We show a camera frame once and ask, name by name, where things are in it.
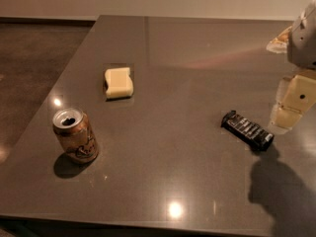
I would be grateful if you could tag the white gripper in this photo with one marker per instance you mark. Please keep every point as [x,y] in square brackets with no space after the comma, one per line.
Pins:
[303,43]

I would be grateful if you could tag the yellow sponge block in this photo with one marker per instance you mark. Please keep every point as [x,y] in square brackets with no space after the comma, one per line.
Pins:
[119,83]

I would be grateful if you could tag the orange soda can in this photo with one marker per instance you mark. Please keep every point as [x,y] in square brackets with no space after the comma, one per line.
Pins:
[75,135]

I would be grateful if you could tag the black snack bar wrapper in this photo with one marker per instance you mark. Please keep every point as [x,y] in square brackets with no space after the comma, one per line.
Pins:
[248,131]

